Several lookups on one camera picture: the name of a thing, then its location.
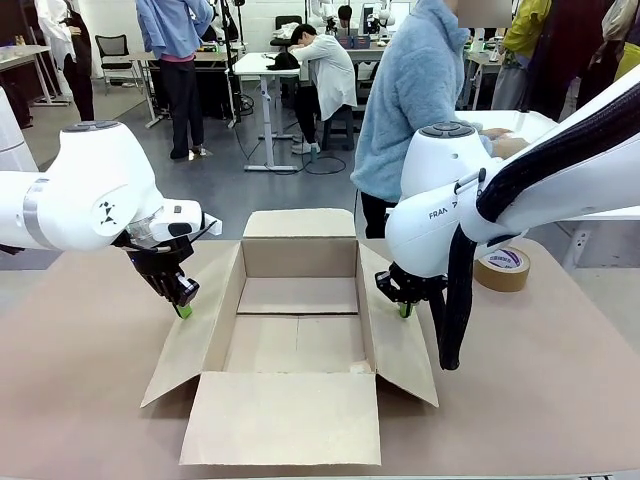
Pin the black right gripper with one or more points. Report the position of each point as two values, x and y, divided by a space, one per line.
412 287

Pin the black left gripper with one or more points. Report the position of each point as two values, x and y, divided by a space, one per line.
160 257

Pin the brown packing tape roll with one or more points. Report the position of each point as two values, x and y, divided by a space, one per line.
500 277

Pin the brown cardboard box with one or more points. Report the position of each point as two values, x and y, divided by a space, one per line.
280 415

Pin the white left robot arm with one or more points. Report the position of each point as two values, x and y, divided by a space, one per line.
90 175

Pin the person's right hand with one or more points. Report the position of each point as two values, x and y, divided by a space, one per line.
515 147

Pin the person's left hand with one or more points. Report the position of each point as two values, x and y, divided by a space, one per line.
497 133

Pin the black stool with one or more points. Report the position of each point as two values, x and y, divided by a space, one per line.
340 131

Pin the person in light blue fleece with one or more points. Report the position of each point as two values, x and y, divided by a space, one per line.
415 100

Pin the white side table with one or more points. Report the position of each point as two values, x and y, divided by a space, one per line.
537 124

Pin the brown top desk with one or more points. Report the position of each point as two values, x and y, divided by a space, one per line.
210 56

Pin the white standing desk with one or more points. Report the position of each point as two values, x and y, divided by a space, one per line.
252 62

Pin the person in white coat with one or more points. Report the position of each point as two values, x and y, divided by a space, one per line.
75 75

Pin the seated person in white shirt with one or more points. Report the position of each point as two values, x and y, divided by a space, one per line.
330 75

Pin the black bag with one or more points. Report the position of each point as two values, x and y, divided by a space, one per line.
283 61

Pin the black mesh office chair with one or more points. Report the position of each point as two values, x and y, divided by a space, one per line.
112 47

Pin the person in loose blue shirt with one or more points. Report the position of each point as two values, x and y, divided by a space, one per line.
175 30

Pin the grey work table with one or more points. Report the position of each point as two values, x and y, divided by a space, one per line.
20 52

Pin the person in dark maroon coat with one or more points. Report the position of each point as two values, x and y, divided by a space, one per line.
565 50

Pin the person in yellow jacket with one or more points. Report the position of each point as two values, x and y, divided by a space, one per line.
527 25

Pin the person in yellow-green skirt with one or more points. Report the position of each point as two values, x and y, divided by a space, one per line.
625 30

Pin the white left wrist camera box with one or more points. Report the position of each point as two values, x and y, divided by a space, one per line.
212 226

